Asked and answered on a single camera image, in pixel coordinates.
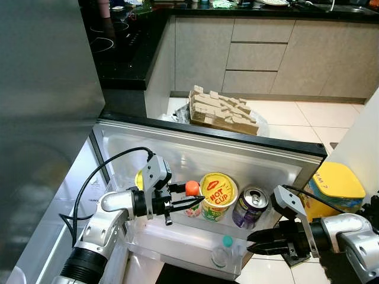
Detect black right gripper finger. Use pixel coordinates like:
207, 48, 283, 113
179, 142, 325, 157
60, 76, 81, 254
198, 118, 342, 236
246, 228, 284, 243
246, 241, 285, 257

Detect small orange-capped sauce bottle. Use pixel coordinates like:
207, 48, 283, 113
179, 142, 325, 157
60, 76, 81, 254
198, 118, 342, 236
183, 180, 204, 219

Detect silver fridge door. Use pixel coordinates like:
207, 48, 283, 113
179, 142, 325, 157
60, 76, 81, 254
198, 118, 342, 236
89, 109, 329, 282
0, 0, 107, 282

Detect purple drink can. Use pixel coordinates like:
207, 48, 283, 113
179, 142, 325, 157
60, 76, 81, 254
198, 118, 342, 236
232, 186, 271, 231

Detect teal-capped water bottle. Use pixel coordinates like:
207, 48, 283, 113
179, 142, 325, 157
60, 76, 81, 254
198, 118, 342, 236
211, 234, 236, 269

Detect yellow lidded bin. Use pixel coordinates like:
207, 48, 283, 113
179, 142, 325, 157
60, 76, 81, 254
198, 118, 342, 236
301, 161, 367, 224

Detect dark carpet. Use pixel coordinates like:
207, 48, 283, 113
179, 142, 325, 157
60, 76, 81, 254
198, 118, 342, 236
154, 263, 237, 284

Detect beige cardboard packing insert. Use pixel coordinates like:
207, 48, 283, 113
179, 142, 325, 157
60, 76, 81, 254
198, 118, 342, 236
188, 85, 260, 136

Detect black kitchen counter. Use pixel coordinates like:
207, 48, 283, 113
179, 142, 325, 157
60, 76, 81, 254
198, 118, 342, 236
78, 0, 379, 91

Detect black induction hob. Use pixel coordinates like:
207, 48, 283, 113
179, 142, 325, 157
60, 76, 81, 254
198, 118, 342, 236
83, 17, 152, 67

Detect grey kitchen cabinets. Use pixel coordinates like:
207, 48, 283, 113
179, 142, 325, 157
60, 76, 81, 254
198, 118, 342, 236
144, 14, 379, 105

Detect green cloth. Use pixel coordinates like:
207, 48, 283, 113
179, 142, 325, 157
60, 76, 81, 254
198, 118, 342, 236
212, 0, 236, 9

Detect pink cup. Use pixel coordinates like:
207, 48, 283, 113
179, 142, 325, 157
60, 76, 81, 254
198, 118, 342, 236
97, 0, 112, 19

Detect white plate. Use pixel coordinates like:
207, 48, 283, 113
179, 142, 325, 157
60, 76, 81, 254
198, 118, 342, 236
257, 0, 292, 7

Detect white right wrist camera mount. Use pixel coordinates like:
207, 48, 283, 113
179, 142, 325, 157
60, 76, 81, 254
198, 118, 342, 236
271, 185, 322, 259

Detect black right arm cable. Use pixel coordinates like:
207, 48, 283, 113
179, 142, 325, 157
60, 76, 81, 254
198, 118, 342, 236
282, 184, 357, 217

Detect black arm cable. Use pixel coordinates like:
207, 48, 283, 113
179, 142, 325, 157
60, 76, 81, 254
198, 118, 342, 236
282, 184, 357, 217
57, 146, 156, 247

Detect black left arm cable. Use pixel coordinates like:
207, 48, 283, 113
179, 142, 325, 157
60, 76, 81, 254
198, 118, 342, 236
57, 146, 156, 247

